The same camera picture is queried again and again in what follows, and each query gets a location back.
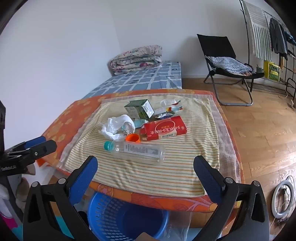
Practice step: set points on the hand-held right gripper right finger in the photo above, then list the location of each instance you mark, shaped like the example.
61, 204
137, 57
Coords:
208, 180

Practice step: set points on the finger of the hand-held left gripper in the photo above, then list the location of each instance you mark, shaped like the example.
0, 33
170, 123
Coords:
34, 141
46, 147

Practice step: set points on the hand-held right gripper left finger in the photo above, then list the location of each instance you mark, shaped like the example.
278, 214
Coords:
83, 178

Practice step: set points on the blue plastic basket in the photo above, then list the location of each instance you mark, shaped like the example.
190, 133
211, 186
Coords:
108, 213

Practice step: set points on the clear plastic bottle teal cap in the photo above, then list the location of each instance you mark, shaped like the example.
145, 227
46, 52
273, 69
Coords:
138, 150

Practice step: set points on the white tissue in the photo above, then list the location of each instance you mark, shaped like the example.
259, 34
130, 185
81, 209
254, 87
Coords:
115, 125

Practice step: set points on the green carton box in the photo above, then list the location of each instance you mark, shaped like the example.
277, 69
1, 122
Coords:
138, 109

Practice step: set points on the orange patterned blanket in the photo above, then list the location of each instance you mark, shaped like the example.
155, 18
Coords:
76, 111

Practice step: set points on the clear plastic sheet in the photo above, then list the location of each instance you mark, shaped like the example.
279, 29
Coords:
182, 227

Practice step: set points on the yellow striped towel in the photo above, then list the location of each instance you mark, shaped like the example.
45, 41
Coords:
138, 176

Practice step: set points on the teal flat packet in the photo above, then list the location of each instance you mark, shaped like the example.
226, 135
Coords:
140, 122

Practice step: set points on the crumpled green white wrapper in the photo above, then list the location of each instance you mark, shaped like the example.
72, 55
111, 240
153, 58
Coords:
161, 115

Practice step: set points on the white plastic wrapper red print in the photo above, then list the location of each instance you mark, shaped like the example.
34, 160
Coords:
172, 104

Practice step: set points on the blue plaid mattress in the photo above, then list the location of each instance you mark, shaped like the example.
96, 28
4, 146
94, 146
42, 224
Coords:
143, 78

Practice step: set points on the blue checked cushion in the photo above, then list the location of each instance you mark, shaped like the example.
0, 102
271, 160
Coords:
229, 64

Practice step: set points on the folded floral quilt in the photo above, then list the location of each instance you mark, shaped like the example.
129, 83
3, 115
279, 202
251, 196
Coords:
136, 60

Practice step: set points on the yellow crate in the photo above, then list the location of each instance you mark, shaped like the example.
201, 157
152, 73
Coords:
271, 70

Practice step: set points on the black clothes rack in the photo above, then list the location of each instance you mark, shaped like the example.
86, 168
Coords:
248, 53

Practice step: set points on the black folding chair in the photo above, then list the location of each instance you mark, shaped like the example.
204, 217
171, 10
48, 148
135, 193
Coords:
215, 45

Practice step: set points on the green striped hanging cloth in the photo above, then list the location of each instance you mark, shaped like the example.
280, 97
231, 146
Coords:
261, 34

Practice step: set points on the dark hanging jacket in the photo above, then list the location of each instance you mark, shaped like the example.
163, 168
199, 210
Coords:
276, 37

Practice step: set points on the teal hanging garment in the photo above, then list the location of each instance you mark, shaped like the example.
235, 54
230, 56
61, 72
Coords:
290, 37

